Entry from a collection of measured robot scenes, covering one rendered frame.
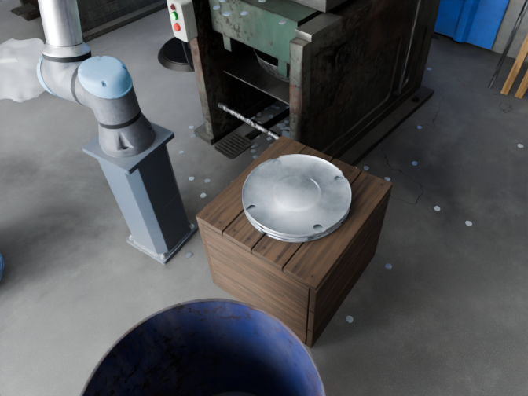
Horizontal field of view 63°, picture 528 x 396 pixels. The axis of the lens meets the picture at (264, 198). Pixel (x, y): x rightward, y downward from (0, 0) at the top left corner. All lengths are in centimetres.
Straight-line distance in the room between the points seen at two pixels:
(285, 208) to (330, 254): 17
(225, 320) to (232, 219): 31
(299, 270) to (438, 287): 59
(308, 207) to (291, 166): 16
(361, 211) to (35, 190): 132
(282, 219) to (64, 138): 131
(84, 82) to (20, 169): 101
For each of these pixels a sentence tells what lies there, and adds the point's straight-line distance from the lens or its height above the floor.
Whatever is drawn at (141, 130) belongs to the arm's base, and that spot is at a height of 50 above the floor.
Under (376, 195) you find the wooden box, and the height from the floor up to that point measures 35.
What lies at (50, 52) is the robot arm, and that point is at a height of 70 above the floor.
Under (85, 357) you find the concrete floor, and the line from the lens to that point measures 145.
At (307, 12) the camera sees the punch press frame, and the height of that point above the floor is 64.
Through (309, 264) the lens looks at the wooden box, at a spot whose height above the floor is 35.
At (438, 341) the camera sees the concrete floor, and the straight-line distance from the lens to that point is 141.
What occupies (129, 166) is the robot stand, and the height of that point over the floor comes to 45.
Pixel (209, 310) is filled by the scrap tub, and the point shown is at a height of 44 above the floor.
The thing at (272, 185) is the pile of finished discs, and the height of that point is 38.
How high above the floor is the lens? 123
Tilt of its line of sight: 48 degrees down
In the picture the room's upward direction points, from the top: 4 degrees counter-clockwise
